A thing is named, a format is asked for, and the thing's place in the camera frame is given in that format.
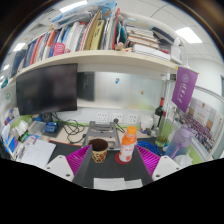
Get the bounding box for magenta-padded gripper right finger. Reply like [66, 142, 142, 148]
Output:
[133, 144, 183, 185]

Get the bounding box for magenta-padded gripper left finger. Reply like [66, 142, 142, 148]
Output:
[43, 144, 95, 187]

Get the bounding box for orange-capped clear drink bottle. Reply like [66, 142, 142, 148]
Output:
[118, 125, 138, 163]

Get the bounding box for purple translucent water bottle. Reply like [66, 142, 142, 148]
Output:
[163, 124, 194, 159]

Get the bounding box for white open notebook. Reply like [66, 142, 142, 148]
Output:
[20, 138, 57, 169]

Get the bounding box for green drinking glass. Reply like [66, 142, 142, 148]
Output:
[154, 118, 173, 148]

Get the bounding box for small blue device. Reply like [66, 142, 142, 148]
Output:
[44, 121, 59, 134]

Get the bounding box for brown patterned paper cup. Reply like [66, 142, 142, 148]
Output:
[88, 138, 110, 164]

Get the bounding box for flat round red coaster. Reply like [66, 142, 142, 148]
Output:
[114, 151, 133, 165]

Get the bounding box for black desk mat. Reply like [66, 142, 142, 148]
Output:
[46, 138, 164, 190]

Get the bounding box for dark wine bottle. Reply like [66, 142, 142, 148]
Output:
[153, 97, 166, 128]

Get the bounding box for white paper sheet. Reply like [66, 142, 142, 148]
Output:
[93, 177, 144, 192]

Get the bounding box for group photo poster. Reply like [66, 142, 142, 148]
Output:
[179, 96, 223, 153]

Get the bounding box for grey metal laptop stand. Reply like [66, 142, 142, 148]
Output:
[82, 120, 122, 152]

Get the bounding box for black computer monitor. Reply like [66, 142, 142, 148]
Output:
[15, 63, 79, 116]

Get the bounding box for purple pennant flag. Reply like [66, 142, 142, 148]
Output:
[171, 65, 199, 114]

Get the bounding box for white shelf full of books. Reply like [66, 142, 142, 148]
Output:
[8, 0, 188, 79]

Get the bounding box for coiled blue cable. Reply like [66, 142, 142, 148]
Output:
[135, 139, 164, 158]

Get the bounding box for tangled black cables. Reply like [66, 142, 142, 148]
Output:
[49, 113, 86, 145]

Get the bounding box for white wall socket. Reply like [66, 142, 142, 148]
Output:
[127, 113, 139, 125]
[95, 112, 109, 124]
[111, 113, 124, 125]

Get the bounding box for black plug with cable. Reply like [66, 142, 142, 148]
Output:
[113, 118, 126, 134]

